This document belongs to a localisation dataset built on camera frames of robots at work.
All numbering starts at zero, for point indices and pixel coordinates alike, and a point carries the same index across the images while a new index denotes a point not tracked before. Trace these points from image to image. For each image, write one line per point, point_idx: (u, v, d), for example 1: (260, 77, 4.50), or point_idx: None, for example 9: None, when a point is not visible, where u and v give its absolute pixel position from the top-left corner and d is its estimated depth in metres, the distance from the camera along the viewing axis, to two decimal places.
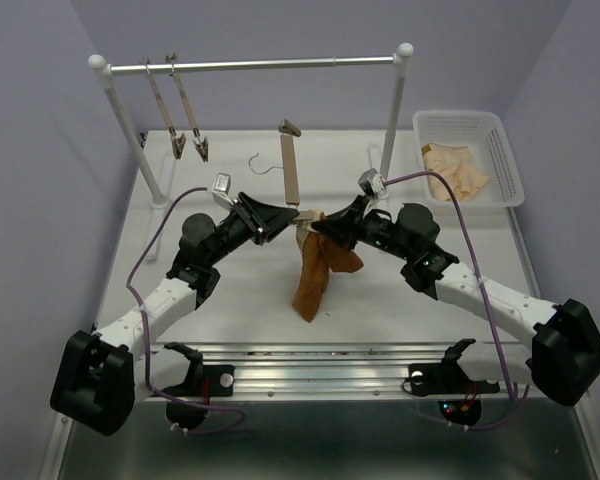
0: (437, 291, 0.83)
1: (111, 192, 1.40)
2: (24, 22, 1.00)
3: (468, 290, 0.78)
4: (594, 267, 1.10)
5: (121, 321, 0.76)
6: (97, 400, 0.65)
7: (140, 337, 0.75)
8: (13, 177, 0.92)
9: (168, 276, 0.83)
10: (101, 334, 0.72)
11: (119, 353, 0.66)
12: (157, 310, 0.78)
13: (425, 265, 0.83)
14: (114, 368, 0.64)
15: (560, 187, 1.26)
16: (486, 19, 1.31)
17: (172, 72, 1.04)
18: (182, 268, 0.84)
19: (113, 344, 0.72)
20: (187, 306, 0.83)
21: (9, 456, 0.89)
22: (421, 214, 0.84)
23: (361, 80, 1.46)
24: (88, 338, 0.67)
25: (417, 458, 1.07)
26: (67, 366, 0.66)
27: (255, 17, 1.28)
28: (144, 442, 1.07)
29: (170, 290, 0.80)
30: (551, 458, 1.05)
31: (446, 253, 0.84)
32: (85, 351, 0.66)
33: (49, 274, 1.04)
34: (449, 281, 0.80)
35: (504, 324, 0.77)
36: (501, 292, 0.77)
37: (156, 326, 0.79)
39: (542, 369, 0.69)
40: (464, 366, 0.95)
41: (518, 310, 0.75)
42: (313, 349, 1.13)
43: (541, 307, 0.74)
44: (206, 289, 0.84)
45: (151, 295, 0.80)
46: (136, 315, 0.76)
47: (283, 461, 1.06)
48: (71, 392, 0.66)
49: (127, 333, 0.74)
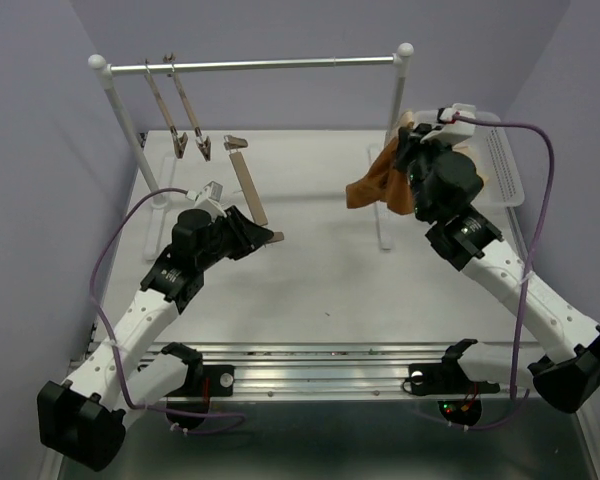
0: (466, 269, 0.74)
1: (111, 192, 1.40)
2: (24, 21, 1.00)
3: (510, 282, 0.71)
4: (593, 268, 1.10)
5: (93, 360, 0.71)
6: (84, 445, 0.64)
7: (115, 378, 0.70)
8: (13, 177, 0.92)
9: (143, 286, 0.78)
10: (71, 382, 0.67)
11: (94, 401, 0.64)
12: (128, 341, 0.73)
13: (463, 233, 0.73)
14: (89, 422, 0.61)
15: (558, 187, 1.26)
16: (486, 19, 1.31)
17: (172, 72, 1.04)
18: (160, 273, 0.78)
19: (84, 393, 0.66)
20: (164, 321, 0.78)
21: (9, 457, 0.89)
22: (462, 167, 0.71)
23: (361, 79, 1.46)
24: (59, 388, 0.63)
25: (417, 457, 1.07)
26: (44, 417, 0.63)
27: (255, 17, 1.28)
28: (144, 442, 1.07)
29: (145, 308, 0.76)
30: (551, 458, 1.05)
31: (487, 224, 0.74)
32: (58, 403, 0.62)
33: (49, 274, 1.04)
34: (488, 265, 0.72)
35: (534, 328, 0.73)
36: (546, 297, 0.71)
37: (133, 355, 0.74)
39: (562, 382, 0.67)
40: (464, 366, 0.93)
41: (560, 323, 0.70)
42: (313, 349, 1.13)
43: (583, 326, 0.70)
44: (187, 292, 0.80)
45: (124, 321, 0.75)
46: (108, 353, 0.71)
47: (280, 461, 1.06)
48: (56, 437, 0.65)
49: (99, 376, 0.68)
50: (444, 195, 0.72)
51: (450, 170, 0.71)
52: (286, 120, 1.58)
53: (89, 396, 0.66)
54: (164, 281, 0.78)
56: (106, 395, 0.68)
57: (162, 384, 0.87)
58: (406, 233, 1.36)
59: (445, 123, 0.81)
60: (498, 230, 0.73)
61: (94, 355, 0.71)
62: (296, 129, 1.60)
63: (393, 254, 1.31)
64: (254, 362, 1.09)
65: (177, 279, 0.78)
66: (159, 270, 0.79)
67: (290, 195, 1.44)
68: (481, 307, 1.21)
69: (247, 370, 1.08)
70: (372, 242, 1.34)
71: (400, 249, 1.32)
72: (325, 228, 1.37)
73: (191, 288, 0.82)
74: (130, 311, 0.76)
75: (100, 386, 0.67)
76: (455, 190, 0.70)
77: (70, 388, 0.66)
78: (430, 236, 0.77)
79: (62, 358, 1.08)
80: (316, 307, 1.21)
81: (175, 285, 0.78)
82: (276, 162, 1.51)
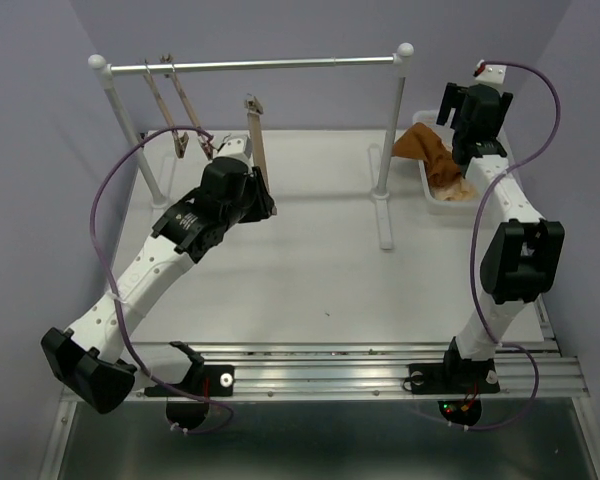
0: (468, 171, 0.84)
1: (111, 192, 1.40)
2: (24, 22, 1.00)
3: (490, 177, 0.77)
4: (590, 268, 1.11)
5: (96, 311, 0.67)
6: (86, 391, 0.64)
7: (117, 332, 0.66)
8: (12, 175, 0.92)
9: (153, 235, 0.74)
10: (73, 332, 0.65)
11: (92, 357, 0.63)
12: (134, 292, 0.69)
13: (476, 144, 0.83)
14: (87, 375, 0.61)
15: (557, 189, 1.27)
16: (485, 19, 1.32)
17: (172, 72, 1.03)
18: (176, 221, 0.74)
19: (84, 347, 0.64)
20: (173, 274, 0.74)
21: (10, 456, 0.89)
22: (488, 90, 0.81)
23: (360, 79, 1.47)
24: (60, 338, 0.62)
25: (417, 457, 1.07)
26: (50, 360, 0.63)
27: (254, 17, 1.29)
28: (144, 442, 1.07)
29: (153, 258, 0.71)
30: (549, 458, 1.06)
31: (500, 146, 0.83)
32: (59, 351, 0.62)
33: (48, 273, 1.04)
34: (481, 162, 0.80)
35: (496, 216, 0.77)
36: (512, 189, 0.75)
37: (137, 307, 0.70)
39: (491, 254, 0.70)
40: (459, 342, 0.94)
41: (511, 206, 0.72)
42: (313, 349, 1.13)
43: (531, 213, 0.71)
44: (203, 241, 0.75)
45: (131, 271, 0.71)
46: (111, 305, 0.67)
47: (283, 461, 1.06)
48: (63, 377, 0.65)
49: (99, 329, 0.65)
50: (468, 109, 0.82)
51: (477, 89, 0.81)
52: (286, 121, 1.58)
53: (88, 351, 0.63)
54: (178, 227, 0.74)
56: (106, 351, 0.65)
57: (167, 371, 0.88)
58: (406, 232, 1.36)
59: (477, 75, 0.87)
60: (506, 151, 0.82)
61: (97, 306, 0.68)
62: (296, 130, 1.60)
63: (393, 255, 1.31)
64: (271, 362, 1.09)
65: (191, 224, 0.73)
66: (173, 216, 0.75)
67: (290, 195, 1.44)
68: None
69: (264, 369, 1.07)
70: (372, 242, 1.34)
71: (401, 250, 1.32)
72: (325, 227, 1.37)
73: (209, 238, 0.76)
74: (139, 260, 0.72)
75: (101, 341, 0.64)
76: (474, 102, 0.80)
77: (72, 339, 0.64)
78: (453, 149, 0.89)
79: None
80: (315, 307, 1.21)
81: (190, 231, 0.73)
82: (275, 162, 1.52)
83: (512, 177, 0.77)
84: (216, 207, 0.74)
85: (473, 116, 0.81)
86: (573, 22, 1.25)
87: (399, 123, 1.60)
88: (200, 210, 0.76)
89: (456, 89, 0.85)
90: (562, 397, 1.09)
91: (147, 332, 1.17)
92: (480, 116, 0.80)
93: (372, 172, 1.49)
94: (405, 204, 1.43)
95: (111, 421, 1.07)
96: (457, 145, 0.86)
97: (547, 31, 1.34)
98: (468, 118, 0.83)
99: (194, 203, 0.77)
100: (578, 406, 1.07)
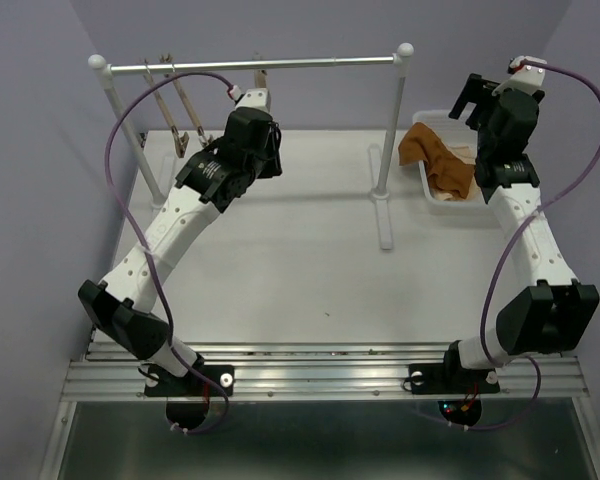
0: (492, 198, 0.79)
1: (111, 192, 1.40)
2: (24, 22, 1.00)
3: (518, 214, 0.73)
4: (588, 268, 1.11)
5: (127, 264, 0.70)
6: (124, 339, 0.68)
7: (148, 282, 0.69)
8: (11, 173, 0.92)
9: (177, 186, 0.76)
10: (107, 284, 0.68)
11: (126, 306, 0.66)
12: (164, 242, 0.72)
13: (503, 167, 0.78)
14: (123, 323, 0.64)
15: (557, 189, 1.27)
16: (485, 20, 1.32)
17: (172, 72, 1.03)
18: (199, 171, 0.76)
19: (118, 297, 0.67)
20: (198, 225, 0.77)
21: (8, 456, 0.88)
22: (526, 102, 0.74)
23: (360, 80, 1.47)
24: (96, 288, 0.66)
25: (418, 458, 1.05)
26: (88, 311, 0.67)
27: (254, 17, 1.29)
28: (143, 442, 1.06)
29: (179, 210, 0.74)
30: (551, 458, 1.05)
31: (531, 171, 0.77)
32: (95, 301, 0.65)
33: (48, 273, 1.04)
34: (509, 195, 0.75)
35: (520, 262, 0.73)
36: (541, 235, 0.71)
37: (166, 260, 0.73)
39: (513, 309, 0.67)
40: (461, 348, 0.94)
41: (540, 259, 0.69)
42: (313, 349, 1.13)
43: (561, 271, 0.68)
44: (227, 190, 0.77)
45: (158, 223, 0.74)
46: (141, 258, 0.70)
47: (283, 461, 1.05)
48: (102, 327, 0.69)
49: (133, 280, 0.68)
50: (498, 124, 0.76)
51: (512, 101, 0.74)
52: (285, 121, 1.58)
53: (123, 300, 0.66)
54: (201, 175, 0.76)
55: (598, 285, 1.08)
56: (140, 301, 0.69)
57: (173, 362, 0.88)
58: (406, 232, 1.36)
59: (514, 72, 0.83)
60: (537, 180, 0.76)
61: (127, 258, 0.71)
62: (295, 130, 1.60)
63: (392, 255, 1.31)
64: (272, 361, 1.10)
65: (215, 173, 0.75)
66: (195, 165, 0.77)
67: (290, 195, 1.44)
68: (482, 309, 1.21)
69: (264, 370, 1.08)
70: (373, 242, 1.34)
71: (401, 250, 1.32)
72: (325, 227, 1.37)
73: (232, 187, 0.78)
74: (165, 211, 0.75)
75: (134, 292, 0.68)
76: (507, 117, 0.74)
77: (107, 291, 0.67)
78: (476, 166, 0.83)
79: (62, 358, 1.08)
80: (315, 307, 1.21)
81: (214, 179, 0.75)
82: None
83: (543, 218, 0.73)
84: (240, 154, 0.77)
85: (503, 134, 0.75)
86: (573, 23, 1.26)
87: (399, 123, 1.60)
88: (223, 159, 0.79)
89: (479, 82, 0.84)
90: (562, 397, 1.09)
91: None
92: (511, 134, 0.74)
93: (372, 172, 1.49)
94: (405, 204, 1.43)
95: (110, 421, 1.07)
96: (482, 164, 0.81)
97: (547, 31, 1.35)
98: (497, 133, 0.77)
99: (217, 153, 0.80)
100: (578, 406, 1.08)
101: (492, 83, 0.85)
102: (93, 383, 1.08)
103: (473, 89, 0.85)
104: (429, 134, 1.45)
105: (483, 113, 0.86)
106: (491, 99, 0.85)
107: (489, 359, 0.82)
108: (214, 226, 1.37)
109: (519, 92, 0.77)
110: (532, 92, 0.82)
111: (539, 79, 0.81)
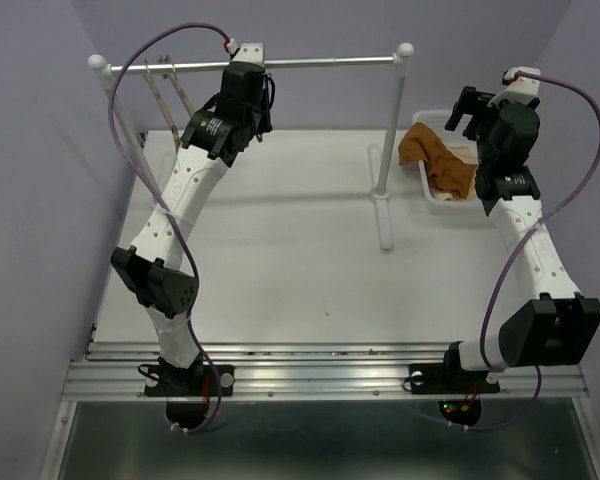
0: (492, 210, 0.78)
1: (111, 192, 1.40)
2: (23, 22, 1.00)
3: (519, 227, 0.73)
4: (589, 268, 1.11)
5: (150, 227, 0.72)
6: (159, 299, 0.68)
7: (174, 242, 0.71)
8: (11, 174, 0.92)
9: (184, 146, 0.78)
10: (135, 246, 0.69)
11: (158, 266, 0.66)
12: (181, 201, 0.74)
13: (505, 178, 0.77)
14: (158, 280, 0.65)
15: (556, 187, 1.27)
16: (484, 19, 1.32)
17: (172, 72, 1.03)
18: (201, 128, 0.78)
19: (148, 257, 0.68)
20: (210, 183, 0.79)
21: (8, 456, 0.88)
22: (528, 116, 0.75)
23: (360, 80, 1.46)
24: (126, 254, 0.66)
25: (418, 457, 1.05)
26: (122, 275, 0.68)
27: (254, 17, 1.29)
28: (143, 441, 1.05)
29: (190, 169, 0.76)
30: (552, 459, 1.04)
31: (531, 183, 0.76)
32: (128, 265, 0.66)
33: (47, 273, 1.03)
34: (510, 207, 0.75)
35: (523, 277, 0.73)
36: (544, 248, 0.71)
37: (185, 219, 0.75)
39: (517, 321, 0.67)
40: (462, 349, 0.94)
41: (542, 273, 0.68)
42: (313, 349, 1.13)
43: (565, 284, 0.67)
44: (232, 142, 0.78)
45: (173, 184, 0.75)
46: (163, 219, 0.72)
47: (282, 461, 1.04)
48: (137, 291, 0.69)
49: (159, 242, 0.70)
50: (501, 136, 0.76)
51: (513, 114, 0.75)
52: (286, 121, 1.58)
53: (153, 260, 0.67)
54: (205, 132, 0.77)
55: (599, 285, 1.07)
56: (169, 259, 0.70)
57: (175, 352, 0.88)
58: (406, 232, 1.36)
59: (508, 83, 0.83)
60: (539, 191, 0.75)
61: (150, 222, 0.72)
62: (295, 130, 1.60)
63: (392, 254, 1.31)
64: (271, 361, 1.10)
65: (218, 127, 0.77)
66: (198, 123, 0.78)
67: (289, 195, 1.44)
68: (482, 308, 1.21)
69: (264, 369, 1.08)
70: (373, 241, 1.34)
71: (402, 249, 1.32)
72: (325, 226, 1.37)
73: (236, 139, 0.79)
74: (176, 174, 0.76)
75: (163, 252, 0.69)
76: (509, 130, 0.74)
77: (136, 254, 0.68)
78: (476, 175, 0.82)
79: (62, 359, 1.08)
80: (315, 307, 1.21)
81: (219, 133, 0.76)
82: (275, 162, 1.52)
83: (545, 231, 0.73)
84: (240, 108, 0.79)
85: (504, 147, 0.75)
86: (573, 23, 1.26)
87: (399, 123, 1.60)
88: (223, 116, 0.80)
89: (474, 94, 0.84)
90: (562, 397, 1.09)
91: (147, 332, 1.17)
92: (511, 146, 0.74)
93: (372, 172, 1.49)
94: (405, 204, 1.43)
95: (111, 420, 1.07)
96: (482, 177, 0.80)
97: (546, 31, 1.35)
98: (500, 144, 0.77)
99: (215, 110, 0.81)
100: (578, 406, 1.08)
101: (487, 94, 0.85)
102: (94, 382, 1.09)
103: (468, 101, 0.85)
104: (429, 134, 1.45)
105: (481, 125, 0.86)
106: (487, 111, 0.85)
107: (489, 367, 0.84)
108: (214, 225, 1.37)
109: (520, 104, 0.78)
110: (529, 101, 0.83)
111: (533, 89, 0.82)
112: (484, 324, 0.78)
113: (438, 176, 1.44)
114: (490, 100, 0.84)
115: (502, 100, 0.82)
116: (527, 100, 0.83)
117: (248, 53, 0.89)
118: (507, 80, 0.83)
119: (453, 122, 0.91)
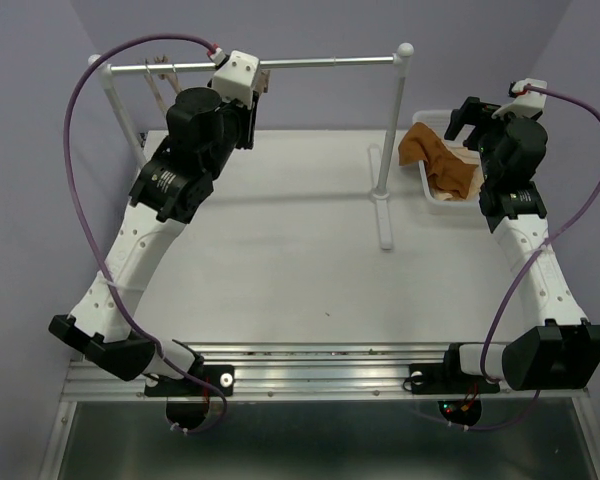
0: (497, 227, 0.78)
1: (112, 191, 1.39)
2: (23, 22, 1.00)
3: (524, 247, 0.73)
4: (591, 268, 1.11)
5: (92, 295, 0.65)
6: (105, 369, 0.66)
7: (117, 314, 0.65)
8: (11, 173, 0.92)
9: (132, 203, 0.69)
10: (76, 319, 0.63)
11: (97, 341, 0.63)
12: (126, 269, 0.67)
13: (510, 197, 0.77)
14: (98, 358, 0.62)
15: (561, 188, 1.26)
16: (485, 19, 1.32)
17: (173, 72, 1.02)
18: (153, 183, 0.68)
19: (88, 332, 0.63)
20: (163, 241, 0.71)
21: (8, 456, 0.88)
22: (533, 132, 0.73)
23: (360, 80, 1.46)
24: (63, 328, 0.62)
25: (418, 457, 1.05)
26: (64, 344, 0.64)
27: (255, 16, 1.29)
28: (143, 442, 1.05)
29: (137, 231, 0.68)
30: (553, 459, 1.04)
31: (537, 200, 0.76)
32: (68, 337, 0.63)
33: (47, 274, 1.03)
34: (516, 225, 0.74)
35: (527, 298, 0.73)
36: (549, 271, 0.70)
37: (133, 286, 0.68)
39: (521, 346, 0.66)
40: (462, 349, 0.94)
41: (548, 297, 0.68)
42: (313, 349, 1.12)
43: (571, 308, 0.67)
44: (187, 197, 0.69)
45: (116, 247, 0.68)
46: (105, 288, 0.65)
47: (282, 461, 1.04)
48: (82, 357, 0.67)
49: (100, 314, 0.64)
50: (506, 153, 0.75)
51: (520, 130, 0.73)
52: (286, 121, 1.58)
53: (93, 336, 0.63)
54: (156, 189, 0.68)
55: None
56: (112, 333, 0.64)
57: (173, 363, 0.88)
58: (406, 233, 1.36)
59: (516, 96, 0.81)
60: (544, 209, 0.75)
61: (92, 289, 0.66)
62: (295, 130, 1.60)
63: (393, 254, 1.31)
64: (272, 361, 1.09)
65: (170, 184, 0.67)
66: (149, 177, 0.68)
67: (289, 195, 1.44)
68: (481, 308, 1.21)
69: (265, 370, 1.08)
70: (373, 241, 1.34)
71: (402, 249, 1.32)
72: (324, 226, 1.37)
73: (193, 192, 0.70)
74: (122, 234, 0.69)
75: (104, 325, 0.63)
76: (514, 146, 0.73)
77: (76, 326, 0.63)
78: (481, 193, 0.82)
79: (61, 359, 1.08)
80: (315, 307, 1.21)
81: (170, 193, 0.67)
82: (275, 162, 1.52)
83: (550, 251, 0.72)
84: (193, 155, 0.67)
85: (509, 164, 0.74)
86: (574, 23, 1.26)
87: (399, 123, 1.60)
88: (178, 163, 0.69)
89: (476, 105, 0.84)
90: (562, 396, 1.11)
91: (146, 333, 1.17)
92: (517, 163, 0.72)
93: (372, 171, 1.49)
94: (406, 204, 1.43)
95: (111, 420, 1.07)
96: (487, 192, 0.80)
97: (547, 31, 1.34)
98: (505, 162, 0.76)
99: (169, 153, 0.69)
100: (579, 407, 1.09)
101: (493, 106, 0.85)
102: (94, 383, 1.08)
103: (471, 112, 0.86)
104: (429, 135, 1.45)
105: (483, 136, 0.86)
106: (491, 122, 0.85)
107: (486, 376, 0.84)
108: (215, 225, 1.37)
109: (526, 118, 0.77)
110: (532, 114, 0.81)
111: (540, 101, 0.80)
112: (485, 345, 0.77)
113: (438, 176, 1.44)
114: (494, 111, 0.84)
115: (508, 112, 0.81)
116: (532, 114, 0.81)
117: (237, 70, 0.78)
118: (512, 91, 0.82)
119: (456, 130, 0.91)
